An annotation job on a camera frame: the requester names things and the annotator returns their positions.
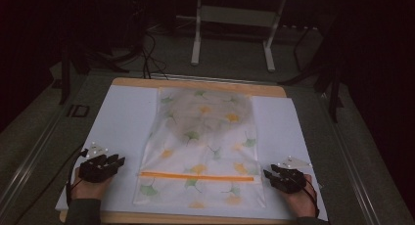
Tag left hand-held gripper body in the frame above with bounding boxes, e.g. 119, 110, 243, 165
77, 141, 119, 184

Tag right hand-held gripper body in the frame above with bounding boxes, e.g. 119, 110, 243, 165
273, 156, 313, 195

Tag leaf print mesh laundry bag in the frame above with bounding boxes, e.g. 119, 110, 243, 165
132, 86, 267, 210

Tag person's left hand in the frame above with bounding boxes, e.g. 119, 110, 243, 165
70, 166, 114, 202

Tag white table mat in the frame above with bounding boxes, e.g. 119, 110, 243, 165
54, 84, 329, 222

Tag black metal stand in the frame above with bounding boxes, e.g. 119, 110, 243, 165
58, 38, 131, 106
277, 21, 347, 123

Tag wooden table board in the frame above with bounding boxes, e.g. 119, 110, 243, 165
58, 76, 327, 225

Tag white metal stand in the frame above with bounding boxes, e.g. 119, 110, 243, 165
190, 0, 289, 73

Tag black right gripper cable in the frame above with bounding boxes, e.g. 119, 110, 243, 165
300, 176, 321, 219

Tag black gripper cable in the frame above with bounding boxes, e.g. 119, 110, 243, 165
300, 176, 321, 219
13, 148, 90, 225

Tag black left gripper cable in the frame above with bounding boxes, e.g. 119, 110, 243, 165
13, 148, 90, 225

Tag black floor bracket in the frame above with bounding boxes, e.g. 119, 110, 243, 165
66, 104, 91, 118

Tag metal floor rail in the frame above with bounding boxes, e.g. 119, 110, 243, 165
317, 87, 383, 225
0, 97, 74, 206
150, 72, 279, 86

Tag black floor cables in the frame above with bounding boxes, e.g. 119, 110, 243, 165
139, 31, 170, 80

